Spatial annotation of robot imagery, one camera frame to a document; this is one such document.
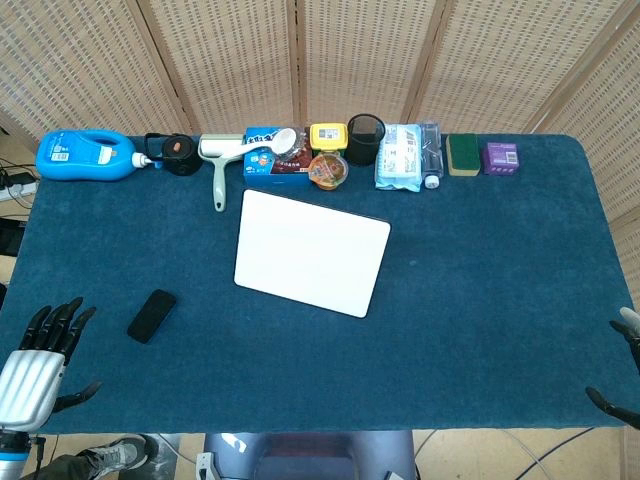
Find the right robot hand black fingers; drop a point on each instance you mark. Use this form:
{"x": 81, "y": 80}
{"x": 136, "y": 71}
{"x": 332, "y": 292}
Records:
{"x": 631, "y": 330}

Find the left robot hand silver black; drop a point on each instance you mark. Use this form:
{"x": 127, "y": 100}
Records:
{"x": 30, "y": 380}

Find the black eraser block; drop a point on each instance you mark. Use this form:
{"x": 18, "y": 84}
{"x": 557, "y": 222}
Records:
{"x": 151, "y": 316}

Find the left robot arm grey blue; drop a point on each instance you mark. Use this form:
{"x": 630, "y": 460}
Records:
{"x": 11, "y": 452}

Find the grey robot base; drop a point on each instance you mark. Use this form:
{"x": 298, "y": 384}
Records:
{"x": 310, "y": 457}

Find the white rectangular board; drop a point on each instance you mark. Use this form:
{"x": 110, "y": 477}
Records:
{"x": 310, "y": 252}

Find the grey sneaker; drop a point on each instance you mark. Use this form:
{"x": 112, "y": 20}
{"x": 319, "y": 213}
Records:
{"x": 117, "y": 450}

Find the blue table cloth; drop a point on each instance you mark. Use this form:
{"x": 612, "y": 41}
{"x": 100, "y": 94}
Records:
{"x": 450, "y": 300}

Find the white power strip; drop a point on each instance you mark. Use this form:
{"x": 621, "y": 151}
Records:
{"x": 17, "y": 190}

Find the purple cardboard box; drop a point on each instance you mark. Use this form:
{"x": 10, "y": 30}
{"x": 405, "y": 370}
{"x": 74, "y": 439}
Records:
{"x": 501, "y": 157}

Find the blue detergent bottle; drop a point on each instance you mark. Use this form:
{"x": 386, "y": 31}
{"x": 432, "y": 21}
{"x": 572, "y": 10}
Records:
{"x": 80, "y": 156}

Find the green yellow sponge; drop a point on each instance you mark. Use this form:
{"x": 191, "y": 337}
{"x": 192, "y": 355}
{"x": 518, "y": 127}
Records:
{"x": 463, "y": 155}

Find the clear plastic water bottle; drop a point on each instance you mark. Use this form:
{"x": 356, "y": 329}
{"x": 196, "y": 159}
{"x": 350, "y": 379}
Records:
{"x": 432, "y": 157}

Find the pale green lint roller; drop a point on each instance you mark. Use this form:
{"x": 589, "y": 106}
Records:
{"x": 219, "y": 175}

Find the blue white wet wipes pack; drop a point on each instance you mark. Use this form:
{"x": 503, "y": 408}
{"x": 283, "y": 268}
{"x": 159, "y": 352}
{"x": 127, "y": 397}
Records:
{"x": 400, "y": 160}

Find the blue cookie box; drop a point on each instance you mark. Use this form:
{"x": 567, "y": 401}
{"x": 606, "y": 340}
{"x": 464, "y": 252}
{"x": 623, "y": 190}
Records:
{"x": 257, "y": 167}

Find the black mesh pen holder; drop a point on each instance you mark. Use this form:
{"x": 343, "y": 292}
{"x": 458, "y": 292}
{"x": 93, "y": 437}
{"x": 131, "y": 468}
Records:
{"x": 365, "y": 145}

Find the orange jelly cup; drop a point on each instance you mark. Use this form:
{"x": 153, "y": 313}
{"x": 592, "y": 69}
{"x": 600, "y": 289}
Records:
{"x": 327, "y": 170}

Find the brown snack packet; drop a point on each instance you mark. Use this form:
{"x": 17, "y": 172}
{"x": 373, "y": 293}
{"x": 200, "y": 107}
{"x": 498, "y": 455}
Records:
{"x": 297, "y": 160}

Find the white plastic spoon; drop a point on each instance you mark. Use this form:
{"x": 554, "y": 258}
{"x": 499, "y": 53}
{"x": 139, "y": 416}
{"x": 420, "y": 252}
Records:
{"x": 282, "y": 141}

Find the yellow lidded box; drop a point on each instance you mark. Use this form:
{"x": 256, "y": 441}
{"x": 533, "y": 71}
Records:
{"x": 328, "y": 136}

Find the bamboo folding screen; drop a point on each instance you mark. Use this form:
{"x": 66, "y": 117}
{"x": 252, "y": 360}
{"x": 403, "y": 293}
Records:
{"x": 225, "y": 60}

